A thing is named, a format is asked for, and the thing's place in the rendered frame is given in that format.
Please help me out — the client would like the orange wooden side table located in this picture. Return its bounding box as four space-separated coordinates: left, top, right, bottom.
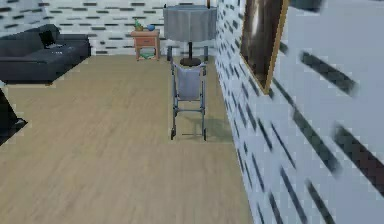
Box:
130 28 161 62

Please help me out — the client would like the round table with grey cloth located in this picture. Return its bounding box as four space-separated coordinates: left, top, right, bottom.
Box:
162 3 218 67

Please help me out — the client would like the gold framed dark picture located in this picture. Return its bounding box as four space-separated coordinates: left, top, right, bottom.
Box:
239 0 290 96

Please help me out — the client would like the black sofa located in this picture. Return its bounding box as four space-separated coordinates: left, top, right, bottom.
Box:
0 23 92 84

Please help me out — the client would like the black furniture corner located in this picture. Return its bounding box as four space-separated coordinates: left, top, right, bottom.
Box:
0 88 29 146

